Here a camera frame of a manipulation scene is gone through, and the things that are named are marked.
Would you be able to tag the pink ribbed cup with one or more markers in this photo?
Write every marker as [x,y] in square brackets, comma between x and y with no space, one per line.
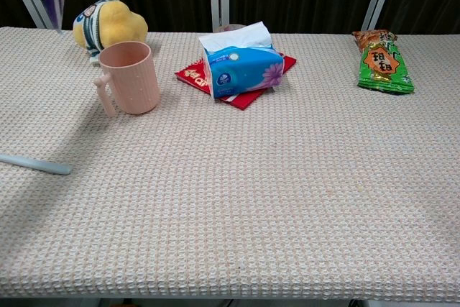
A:
[134,80]

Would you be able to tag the red paper packet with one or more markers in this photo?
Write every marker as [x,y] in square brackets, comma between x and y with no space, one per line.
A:
[248,100]

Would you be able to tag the beige waffle tablecloth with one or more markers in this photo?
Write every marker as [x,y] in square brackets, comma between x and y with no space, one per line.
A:
[251,195]

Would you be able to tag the green orange snack bag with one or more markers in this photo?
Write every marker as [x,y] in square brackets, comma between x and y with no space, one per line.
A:
[384,66]

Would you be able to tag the blue tissue pack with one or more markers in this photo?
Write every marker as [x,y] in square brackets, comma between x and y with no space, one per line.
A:
[244,69]

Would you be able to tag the yellow plush toy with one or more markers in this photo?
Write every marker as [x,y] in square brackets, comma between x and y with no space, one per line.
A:
[118,24]

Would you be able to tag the light grey toothbrush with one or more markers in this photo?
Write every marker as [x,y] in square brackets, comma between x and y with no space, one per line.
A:
[36,165]

